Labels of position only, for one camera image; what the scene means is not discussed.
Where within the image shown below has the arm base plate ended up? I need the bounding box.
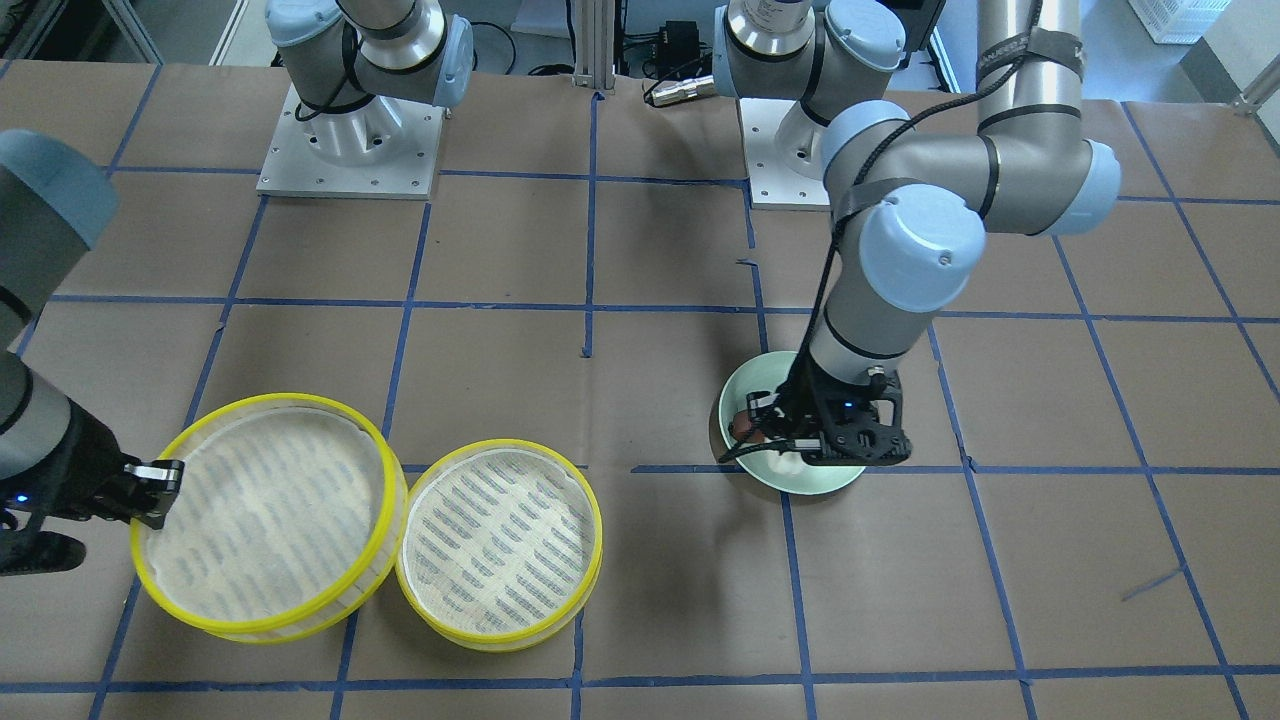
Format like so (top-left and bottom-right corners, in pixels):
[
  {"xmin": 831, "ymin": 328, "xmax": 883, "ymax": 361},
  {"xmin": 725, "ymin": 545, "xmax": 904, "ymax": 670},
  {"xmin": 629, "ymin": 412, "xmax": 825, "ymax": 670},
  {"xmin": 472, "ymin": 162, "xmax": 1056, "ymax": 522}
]
[
  {"xmin": 256, "ymin": 88, "xmax": 451, "ymax": 201},
  {"xmin": 739, "ymin": 97, "xmax": 829, "ymax": 211}
]

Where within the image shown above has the lower steamer cloth liner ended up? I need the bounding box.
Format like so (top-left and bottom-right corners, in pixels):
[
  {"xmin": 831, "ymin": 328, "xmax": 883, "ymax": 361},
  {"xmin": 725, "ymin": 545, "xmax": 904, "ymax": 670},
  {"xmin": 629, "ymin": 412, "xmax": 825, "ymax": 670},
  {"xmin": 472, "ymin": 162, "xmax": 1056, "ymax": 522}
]
[{"xmin": 410, "ymin": 450, "xmax": 596, "ymax": 633}]

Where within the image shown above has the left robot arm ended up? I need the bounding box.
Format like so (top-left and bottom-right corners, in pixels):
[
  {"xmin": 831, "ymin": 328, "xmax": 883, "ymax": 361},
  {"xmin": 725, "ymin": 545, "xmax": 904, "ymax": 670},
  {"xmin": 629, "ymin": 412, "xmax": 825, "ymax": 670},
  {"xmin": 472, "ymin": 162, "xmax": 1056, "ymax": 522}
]
[{"xmin": 712, "ymin": 1, "xmax": 1123, "ymax": 468}]

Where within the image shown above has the aluminium frame post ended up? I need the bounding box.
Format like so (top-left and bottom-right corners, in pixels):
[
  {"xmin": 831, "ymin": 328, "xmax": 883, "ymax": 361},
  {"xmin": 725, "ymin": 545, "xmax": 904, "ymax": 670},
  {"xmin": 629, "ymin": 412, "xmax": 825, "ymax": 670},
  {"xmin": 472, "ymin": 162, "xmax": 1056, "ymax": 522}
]
[{"xmin": 568, "ymin": 1, "xmax": 623, "ymax": 95}]

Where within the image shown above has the light green plate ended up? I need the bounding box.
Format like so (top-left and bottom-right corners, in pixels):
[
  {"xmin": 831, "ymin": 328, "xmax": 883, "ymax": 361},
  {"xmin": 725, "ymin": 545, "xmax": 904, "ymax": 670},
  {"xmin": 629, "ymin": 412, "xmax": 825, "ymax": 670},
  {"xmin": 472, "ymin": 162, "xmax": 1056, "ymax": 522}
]
[{"xmin": 716, "ymin": 351, "xmax": 865, "ymax": 496}]

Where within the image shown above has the white steamed bun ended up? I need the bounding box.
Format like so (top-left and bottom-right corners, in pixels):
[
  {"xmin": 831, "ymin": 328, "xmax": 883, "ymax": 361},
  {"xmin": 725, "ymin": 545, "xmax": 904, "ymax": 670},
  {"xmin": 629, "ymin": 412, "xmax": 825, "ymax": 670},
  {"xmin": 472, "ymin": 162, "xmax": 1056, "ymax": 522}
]
[{"xmin": 765, "ymin": 450, "xmax": 808, "ymax": 477}]

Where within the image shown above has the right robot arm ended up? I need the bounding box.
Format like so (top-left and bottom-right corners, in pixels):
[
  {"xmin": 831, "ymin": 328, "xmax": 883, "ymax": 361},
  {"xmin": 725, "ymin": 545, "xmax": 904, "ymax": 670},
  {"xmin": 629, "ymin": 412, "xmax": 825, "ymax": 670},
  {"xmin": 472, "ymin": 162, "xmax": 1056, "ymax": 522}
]
[{"xmin": 3, "ymin": 1, "xmax": 474, "ymax": 577}]

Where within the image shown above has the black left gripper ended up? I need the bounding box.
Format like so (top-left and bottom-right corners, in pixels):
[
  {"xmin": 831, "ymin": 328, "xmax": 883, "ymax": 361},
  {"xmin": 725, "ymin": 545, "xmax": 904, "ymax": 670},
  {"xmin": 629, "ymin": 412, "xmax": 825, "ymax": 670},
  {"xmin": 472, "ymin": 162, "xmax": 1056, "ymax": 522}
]
[{"xmin": 749, "ymin": 368, "xmax": 913, "ymax": 468}]

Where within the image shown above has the brown steamed bun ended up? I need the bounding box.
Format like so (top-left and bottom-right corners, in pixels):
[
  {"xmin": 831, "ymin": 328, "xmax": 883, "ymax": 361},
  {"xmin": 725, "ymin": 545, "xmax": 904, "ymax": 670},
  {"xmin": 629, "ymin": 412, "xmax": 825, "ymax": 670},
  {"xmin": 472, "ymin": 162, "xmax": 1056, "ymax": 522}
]
[{"xmin": 727, "ymin": 410, "xmax": 771, "ymax": 445}]

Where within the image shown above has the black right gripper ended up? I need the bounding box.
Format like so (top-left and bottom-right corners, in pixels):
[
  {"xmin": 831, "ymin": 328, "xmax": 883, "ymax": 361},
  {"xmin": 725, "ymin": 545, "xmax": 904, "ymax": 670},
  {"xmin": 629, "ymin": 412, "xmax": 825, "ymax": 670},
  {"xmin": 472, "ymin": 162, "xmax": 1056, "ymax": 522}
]
[{"xmin": 1, "ymin": 404, "xmax": 186, "ymax": 577}]

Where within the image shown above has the white steamer cloth liner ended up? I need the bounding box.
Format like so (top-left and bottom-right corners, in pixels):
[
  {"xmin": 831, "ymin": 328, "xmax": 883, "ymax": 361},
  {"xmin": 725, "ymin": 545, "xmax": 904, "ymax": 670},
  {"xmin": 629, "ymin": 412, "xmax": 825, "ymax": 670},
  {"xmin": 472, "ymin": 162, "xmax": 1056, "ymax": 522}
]
[{"xmin": 138, "ymin": 407, "xmax": 387, "ymax": 625}]

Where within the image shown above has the yellow steamer layer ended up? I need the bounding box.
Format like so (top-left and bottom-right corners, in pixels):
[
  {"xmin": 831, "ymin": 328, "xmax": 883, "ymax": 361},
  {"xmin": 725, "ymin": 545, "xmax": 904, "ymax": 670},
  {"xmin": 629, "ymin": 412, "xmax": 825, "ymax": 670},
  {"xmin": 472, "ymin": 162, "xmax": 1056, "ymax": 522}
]
[
  {"xmin": 394, "ymin": 439, "xmax": 605, "ymax": 653},
  {"xmin": 131, "ymin": 392, "xmax": 408, "ymax": 644}
]

